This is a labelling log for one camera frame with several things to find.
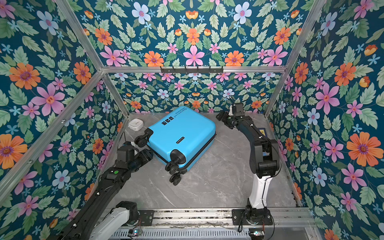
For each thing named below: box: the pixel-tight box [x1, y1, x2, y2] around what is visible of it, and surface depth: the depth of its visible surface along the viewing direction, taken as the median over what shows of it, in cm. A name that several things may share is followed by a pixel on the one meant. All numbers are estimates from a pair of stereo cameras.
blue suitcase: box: [134, 106, 217, 186], surface depth 84 cm
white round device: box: [128, 118, 144, 132], surface depth 110 cm
